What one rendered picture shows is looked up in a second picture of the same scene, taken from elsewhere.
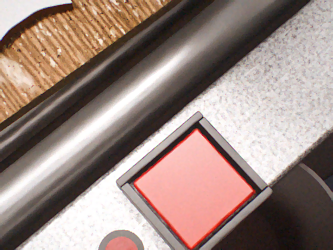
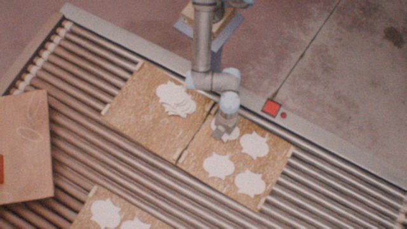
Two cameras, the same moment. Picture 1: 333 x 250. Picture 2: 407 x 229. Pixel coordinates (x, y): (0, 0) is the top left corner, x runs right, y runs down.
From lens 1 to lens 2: 180 cm
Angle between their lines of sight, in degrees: 29
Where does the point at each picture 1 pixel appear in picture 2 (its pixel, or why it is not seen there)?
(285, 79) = (249, 101)
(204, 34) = (247, 114)
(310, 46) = (242, 99)
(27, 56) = (263, 135)
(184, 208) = (275, 107)
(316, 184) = not seen: hidden behind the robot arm
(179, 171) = (269, 110)
